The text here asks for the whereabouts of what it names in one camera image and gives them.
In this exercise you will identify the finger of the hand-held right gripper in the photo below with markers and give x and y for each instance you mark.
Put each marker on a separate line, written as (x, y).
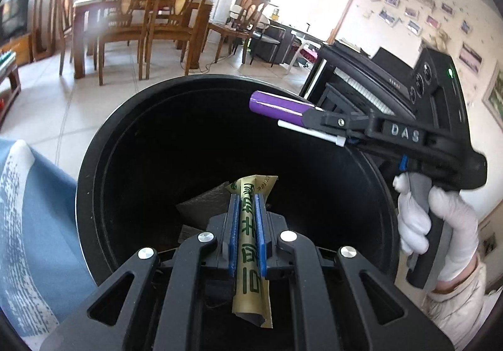
(338, 121)
(353, 142)

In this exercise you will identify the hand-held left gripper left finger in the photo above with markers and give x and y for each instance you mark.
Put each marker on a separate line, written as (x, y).
(234, 234)

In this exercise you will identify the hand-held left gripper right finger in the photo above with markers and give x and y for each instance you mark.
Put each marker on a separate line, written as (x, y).
(260, 234)

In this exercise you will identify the beige packet with green print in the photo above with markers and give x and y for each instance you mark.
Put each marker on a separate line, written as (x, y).
(247, 241)

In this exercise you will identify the white straw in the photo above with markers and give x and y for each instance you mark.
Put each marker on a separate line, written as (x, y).
(306, 132)

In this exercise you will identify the purple tube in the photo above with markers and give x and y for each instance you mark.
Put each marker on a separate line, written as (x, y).
(275, 105)

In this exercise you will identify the black trash bin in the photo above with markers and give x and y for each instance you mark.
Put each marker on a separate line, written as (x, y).
(157, 162)

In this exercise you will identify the person's right forearm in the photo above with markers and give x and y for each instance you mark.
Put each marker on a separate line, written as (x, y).
(459, 307)

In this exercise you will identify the person's right hand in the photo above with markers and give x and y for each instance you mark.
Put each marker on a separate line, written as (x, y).
(461, 233)

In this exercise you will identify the black upright piano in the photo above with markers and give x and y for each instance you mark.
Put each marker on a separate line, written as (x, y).
(353, 68)

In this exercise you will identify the framed landscape picture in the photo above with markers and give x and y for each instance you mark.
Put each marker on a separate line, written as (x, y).
(495, 99)

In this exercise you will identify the white plastic stool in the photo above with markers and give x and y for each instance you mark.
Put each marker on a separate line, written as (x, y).
(306, 50)

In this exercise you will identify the black ottoman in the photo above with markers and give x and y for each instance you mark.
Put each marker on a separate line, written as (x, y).
(275, 44)

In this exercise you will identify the yellow jar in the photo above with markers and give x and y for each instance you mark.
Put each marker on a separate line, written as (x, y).
(276, 14)

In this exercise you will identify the blue tablecloth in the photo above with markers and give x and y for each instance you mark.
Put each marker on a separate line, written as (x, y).
(39, 237)

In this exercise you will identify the wooden dining table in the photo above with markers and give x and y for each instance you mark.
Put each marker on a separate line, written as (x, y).
(84, 21)

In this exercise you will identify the wooden coffee table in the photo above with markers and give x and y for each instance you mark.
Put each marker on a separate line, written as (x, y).
(10, 80)

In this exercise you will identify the wooden television stand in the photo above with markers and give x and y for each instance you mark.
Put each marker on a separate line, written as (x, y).
(17, 50)

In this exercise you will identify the black television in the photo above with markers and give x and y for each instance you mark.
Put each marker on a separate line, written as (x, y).
(13, 17)

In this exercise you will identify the group of wall photos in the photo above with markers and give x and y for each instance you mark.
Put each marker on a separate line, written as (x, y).
(412, 13)

